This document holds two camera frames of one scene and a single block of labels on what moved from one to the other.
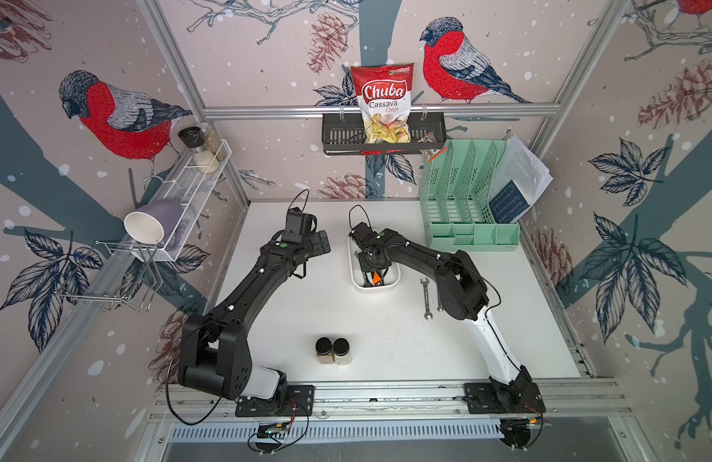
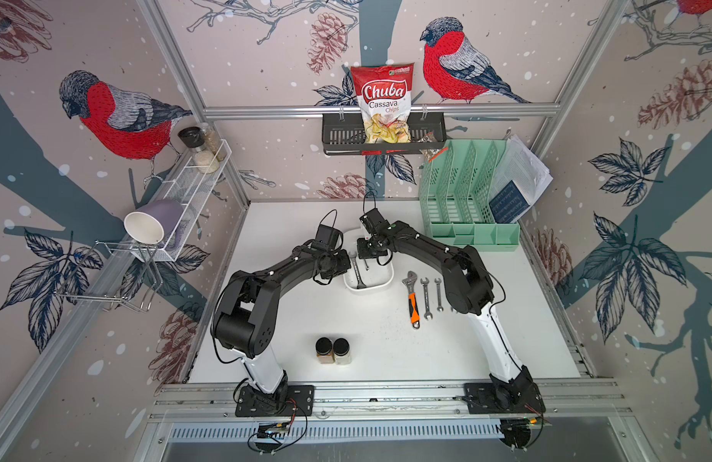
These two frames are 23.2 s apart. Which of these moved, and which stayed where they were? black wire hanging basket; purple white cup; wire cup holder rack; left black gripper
Moved: left black gripper
Stayed: wire cup holder rack; purple white cup; black wire hanging basket
